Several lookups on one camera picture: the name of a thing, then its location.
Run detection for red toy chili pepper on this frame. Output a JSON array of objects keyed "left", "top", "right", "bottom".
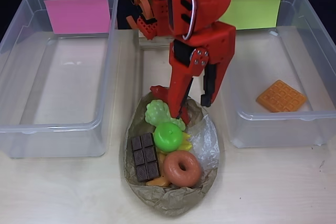
[{"left": 150, "top": 84, "right": 190, "bottom": 132}]

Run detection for yellow paper label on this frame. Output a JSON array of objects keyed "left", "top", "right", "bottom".
[{"left": 220, "top": 0, "right": 284, "bottom": 31}]

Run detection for wooden base block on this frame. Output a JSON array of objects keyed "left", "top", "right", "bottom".
[{"left": 138, "top": 28, "right": 174, "bottom": 51}]

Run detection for brown toy chocolate bar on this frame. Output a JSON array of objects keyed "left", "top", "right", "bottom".
[{"left": 130, "top": 132, "right": 161, "bottom": 182}]

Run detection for orange plastic clamp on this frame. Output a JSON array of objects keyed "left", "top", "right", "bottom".
[{"left": 125, "top": 0, "right": 158, "bottom": 29}]

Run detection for pale green toy grapes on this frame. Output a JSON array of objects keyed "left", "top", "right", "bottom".
[{"left": 145, "top": 99, "right": 186, "bottom": 132}]

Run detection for clear plastic bin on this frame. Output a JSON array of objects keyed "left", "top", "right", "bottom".
[
  {"left": 0, "top": 0, "right": 119, "bottom": 159},
  {"left": 208, "top": 0, "right": 336, "bottom": 148}
]

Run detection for orange toy croissant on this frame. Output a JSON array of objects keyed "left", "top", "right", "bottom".
[{"left": 145, "top": 153, "right": 171, "bottom": 188}]

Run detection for green toy apple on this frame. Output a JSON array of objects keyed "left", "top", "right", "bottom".
[{"left": 153, "top": 122, "right": 184, "bottom": 153}]

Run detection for yellow toy bananas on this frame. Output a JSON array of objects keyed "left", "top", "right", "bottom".
[{"left": 157, "top": 132, "right": 194, "bottom": 154}]

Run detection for pink paper label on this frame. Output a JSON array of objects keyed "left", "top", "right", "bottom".
[{"left": 43, "top": 0, "right": 111, "bottom": 35}]

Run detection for crumpled brown paper bag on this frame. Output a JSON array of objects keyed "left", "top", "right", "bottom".
[{"left": 122, "top": 87, "right": 224, "bottom": 218}]

